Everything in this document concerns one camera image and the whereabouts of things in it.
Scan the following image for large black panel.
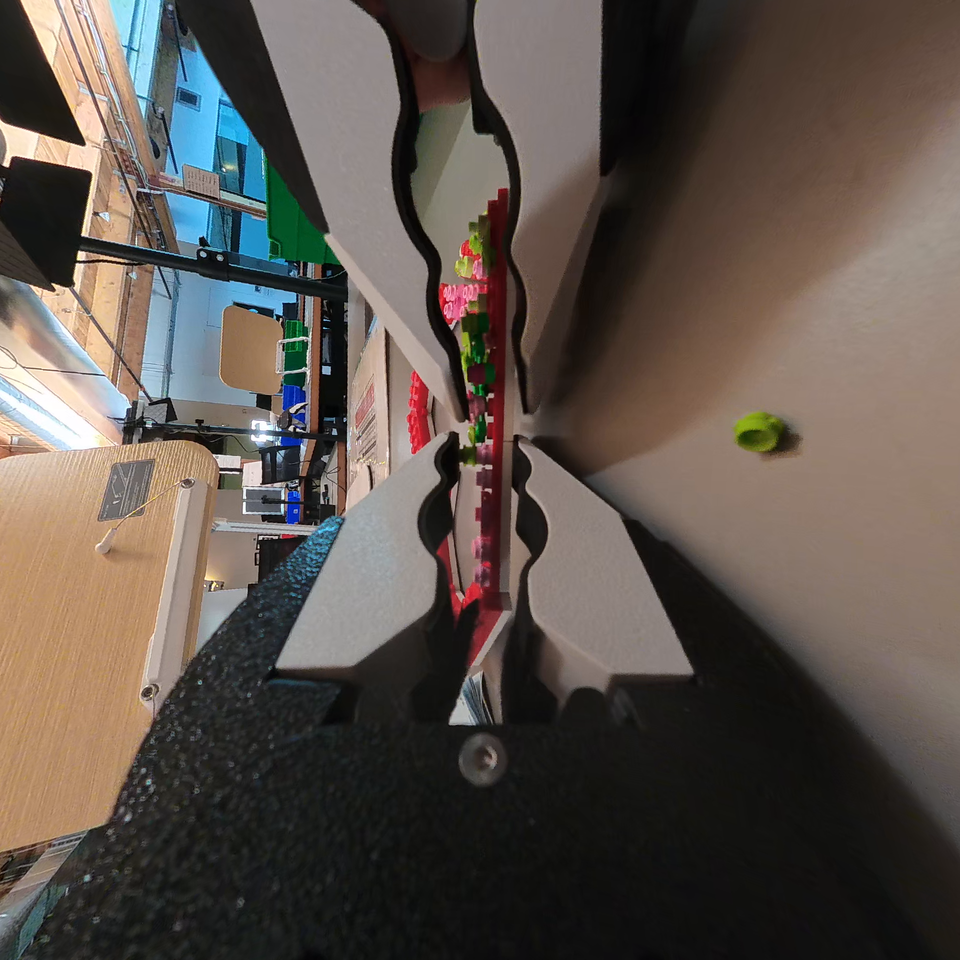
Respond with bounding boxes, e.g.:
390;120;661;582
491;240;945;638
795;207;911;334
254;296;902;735
0;0;87;147

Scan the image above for white sheet with red print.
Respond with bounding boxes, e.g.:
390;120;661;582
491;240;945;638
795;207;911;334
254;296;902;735
346;330;393;489

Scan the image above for lego instruction booklet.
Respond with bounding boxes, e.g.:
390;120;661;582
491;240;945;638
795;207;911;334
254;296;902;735
459;669;498;726

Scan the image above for small light wood board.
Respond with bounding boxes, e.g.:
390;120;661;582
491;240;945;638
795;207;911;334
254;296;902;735
219;303;285;395

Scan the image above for black tripod stand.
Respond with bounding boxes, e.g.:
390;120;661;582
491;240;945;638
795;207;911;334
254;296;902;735
123;397;350;451

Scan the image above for small lime lego stud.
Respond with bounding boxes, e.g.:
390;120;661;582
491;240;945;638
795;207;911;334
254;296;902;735
733;411;787;453

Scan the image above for cord with white toggle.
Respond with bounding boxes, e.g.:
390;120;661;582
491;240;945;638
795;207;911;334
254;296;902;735
95;480;192;556

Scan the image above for silver ventilation duct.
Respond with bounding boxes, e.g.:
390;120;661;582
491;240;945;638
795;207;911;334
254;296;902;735
0;277;129;451

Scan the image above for white mounting bar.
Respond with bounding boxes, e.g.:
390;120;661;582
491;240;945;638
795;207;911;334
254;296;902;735
140;478;198;710

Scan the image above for dark framed ceiling panel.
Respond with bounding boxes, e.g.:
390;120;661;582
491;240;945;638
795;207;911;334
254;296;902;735
0;217;57;294

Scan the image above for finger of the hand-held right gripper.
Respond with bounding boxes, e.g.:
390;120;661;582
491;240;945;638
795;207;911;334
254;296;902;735
471;0;603;416
251;0;470;423

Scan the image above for black metal pole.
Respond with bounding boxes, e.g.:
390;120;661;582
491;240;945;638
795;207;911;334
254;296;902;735
78;236;350;303

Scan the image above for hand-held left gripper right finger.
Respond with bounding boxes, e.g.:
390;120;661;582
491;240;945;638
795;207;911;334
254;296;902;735
510;437;695;725

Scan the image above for person's right hand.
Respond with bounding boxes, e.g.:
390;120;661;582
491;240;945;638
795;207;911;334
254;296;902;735
414;56;476;112

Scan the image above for red lego heart frame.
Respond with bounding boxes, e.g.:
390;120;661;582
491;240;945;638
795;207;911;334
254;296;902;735
407;187;519;672

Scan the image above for small black square panel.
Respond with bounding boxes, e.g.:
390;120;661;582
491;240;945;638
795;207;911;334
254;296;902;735
0;157;93;290

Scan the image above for light wood board with label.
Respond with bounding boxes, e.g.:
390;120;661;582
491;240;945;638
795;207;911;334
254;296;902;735
0;440;220;852

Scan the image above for green plastic bin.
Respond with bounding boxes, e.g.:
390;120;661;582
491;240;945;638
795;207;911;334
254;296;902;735
262;150;342;265

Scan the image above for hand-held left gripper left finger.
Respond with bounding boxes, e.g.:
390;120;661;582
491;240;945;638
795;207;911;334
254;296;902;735
274;431;481;725

